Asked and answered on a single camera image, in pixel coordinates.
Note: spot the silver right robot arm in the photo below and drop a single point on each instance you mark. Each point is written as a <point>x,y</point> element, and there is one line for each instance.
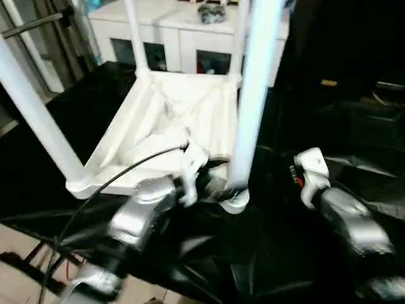
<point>348,215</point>

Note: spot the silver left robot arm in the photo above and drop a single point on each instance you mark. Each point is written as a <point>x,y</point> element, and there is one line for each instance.
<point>139,212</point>

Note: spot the black backdrop cloth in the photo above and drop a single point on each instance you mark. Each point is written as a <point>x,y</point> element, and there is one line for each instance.
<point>341,38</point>

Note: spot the white cabinet with glass doors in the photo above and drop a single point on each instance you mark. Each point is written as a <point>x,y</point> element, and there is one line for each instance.
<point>174,25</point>

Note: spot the grey curtain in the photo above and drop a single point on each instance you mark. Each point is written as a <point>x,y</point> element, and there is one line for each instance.
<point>69,41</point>

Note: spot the white upright pipe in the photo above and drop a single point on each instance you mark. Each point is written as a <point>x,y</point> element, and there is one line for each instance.
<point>34,47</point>

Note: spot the grey metal rod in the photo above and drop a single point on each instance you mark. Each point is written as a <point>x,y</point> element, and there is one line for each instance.
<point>34,25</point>

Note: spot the black folding table frame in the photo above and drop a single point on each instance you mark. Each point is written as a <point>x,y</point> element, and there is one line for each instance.
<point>31,259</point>

